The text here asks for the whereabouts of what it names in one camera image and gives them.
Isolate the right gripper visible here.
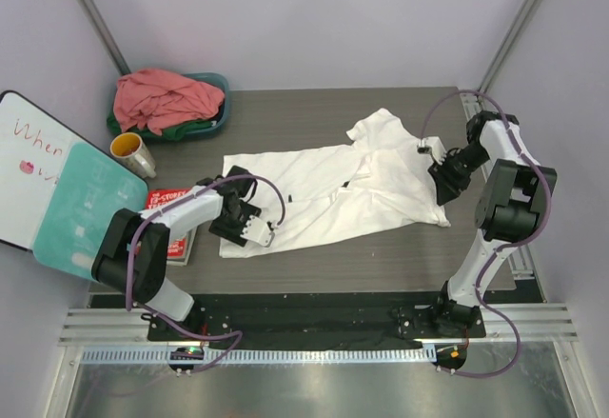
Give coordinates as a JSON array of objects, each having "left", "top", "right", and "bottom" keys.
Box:
[{"left": 427, "top": 142, "right": 489, "bottom": 207}]

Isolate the white t shirt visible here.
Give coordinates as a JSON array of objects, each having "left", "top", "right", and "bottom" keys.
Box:
[{"left": 219, "top": 109, "right": 450, "bottom": 259}]

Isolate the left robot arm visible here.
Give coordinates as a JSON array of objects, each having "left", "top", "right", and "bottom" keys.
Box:
[{"left": 91, "top": 166, "right": 262, "bottom": 341}]

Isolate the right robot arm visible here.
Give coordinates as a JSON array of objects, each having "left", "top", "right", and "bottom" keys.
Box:
[{"left": 421, "top": 110, "right": 557, "bottom": 337}]

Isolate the red book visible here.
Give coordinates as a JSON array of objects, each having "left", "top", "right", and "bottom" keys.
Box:
[{"left": 145, "top": 189, "right": 197, "bottom": 267}]

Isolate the green t shirt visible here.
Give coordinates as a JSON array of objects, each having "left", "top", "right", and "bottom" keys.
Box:
[{"left": 105, "top": 111, "right": 215, "bottom": 143}]

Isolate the yellow inside mug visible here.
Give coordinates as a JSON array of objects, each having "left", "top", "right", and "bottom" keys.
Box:
[{"left": 109, "top": 132, "right": 156, "bottom": 179}]

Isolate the teal laundry basket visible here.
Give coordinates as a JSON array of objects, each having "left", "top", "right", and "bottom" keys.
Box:
[{"left": 107, "top": 71, "right": 232, "bottom": 142}]

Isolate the pink t shirt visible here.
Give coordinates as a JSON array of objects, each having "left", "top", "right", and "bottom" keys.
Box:
[{"left": 113, "top": 68, "right": 226, "bottom": 136}]

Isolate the teal mat sheet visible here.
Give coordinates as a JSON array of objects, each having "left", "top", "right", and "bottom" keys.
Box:
[{"left": 32, "top": 142, "right": 148, "bottom": 281}]

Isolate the whiteboard with red writing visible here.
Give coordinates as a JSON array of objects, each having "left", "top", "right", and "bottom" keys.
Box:
[{"left": 1, "top": 90, "right": 81, "bottom": 249}]

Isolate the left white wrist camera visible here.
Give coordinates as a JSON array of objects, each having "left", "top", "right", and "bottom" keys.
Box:
[{"left": 240, "top": 215, "right": 275, "bottom": 248}]

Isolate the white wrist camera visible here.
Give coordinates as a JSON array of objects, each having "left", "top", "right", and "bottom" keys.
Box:
[
  {"left": 417, "top": 136, "right": 446, "bottom": 162},
  {"left": 240, "top": 215, "right": 275, "bottom": 248}
]

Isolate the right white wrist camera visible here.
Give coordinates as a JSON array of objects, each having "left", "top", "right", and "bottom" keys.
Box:
[{"left": 417, "top": 136, "right": 446, "bottom": 162}]

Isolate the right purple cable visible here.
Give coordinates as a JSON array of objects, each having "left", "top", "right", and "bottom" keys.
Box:
[{"left": 418, "top": 88, "right": 554, "bottom": 378}]

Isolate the purple cable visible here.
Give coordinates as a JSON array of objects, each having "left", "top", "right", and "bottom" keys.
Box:
[
  {"left": 124, "top": 173, "right": 287, "bottom": 373},
  {"left": 418, "top": 88, "right": 554, "bottom": 378}
]

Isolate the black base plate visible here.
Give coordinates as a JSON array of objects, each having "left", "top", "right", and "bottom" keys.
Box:
[{"left": 147, "top": 292, "right": 487, "bottom": 343}]

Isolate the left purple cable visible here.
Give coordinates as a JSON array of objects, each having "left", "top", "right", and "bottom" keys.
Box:
[{"left": 124, "top": 173, "right": 287, "bottom": 373}]

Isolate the white slotted cable duct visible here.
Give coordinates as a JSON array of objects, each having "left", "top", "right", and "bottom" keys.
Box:
[{"left": 81, "top": 345, "right": 437, "bottom": 366}]

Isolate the right corner aluminium post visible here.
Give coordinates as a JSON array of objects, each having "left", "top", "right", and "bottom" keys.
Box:
[{"left": 479, "top": 0, "right": 543, "bottom": 93}]

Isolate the corner aluminium post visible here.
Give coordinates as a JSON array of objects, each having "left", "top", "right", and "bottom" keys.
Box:
[
  {"left": 76, "top": 0, "right": 130, "bottom": 75},
  {"left": 479, "top": 0, "right": 543, "bottom": 93}
]

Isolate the left corner aluminium post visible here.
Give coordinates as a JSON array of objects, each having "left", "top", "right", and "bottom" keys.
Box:
[{"left": 76, "top": 0, "right": 130, "bottom": 75}]

